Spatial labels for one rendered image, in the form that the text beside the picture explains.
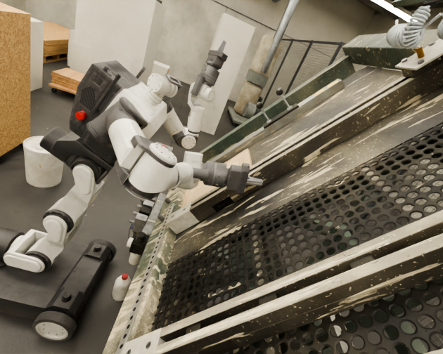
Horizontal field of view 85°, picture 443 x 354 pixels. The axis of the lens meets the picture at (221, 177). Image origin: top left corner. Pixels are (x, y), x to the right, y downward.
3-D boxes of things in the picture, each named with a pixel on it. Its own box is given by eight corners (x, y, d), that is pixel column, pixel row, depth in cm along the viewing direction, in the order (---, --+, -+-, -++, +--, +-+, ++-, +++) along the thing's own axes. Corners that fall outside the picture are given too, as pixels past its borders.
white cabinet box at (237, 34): (188, 116, 542) (221, 15, 449) (212, 125, 556) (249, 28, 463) (186, 126, 491) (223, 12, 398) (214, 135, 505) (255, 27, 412)
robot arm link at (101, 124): (93, 137, 68) (88, 117, 77) (117, 156, 75) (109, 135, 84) (126, 112, 68) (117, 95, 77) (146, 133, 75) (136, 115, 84)
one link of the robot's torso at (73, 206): (35, 227, 118) (68, 158, 100) (57, 206, 134) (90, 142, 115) (65, 241, 122) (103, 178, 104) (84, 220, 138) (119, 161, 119)
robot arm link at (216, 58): (219, 57, 126) (209, 79, 128) (204, 47, 120) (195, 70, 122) (233, 60, 117) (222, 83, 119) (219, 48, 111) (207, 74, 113)
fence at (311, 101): (191, 180, 148) (187, 175, 146) (340, 85, 120) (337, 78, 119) (190, 183, 144) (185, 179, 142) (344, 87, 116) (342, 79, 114)
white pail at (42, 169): (36, 166, 236) (37, 121, 214) (69, 174, 243) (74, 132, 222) (15, 182, 209) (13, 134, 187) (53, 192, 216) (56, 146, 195)
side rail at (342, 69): (201, 168, 172) (191, 156, 168) (351, 72, 140) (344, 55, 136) (200, 172, 167) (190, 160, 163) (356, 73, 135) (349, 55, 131)
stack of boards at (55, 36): (51, 39, 668) (52, 22, 648) (91, 55, 694) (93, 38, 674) (-17, 42, 458) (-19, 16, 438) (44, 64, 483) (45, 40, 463)
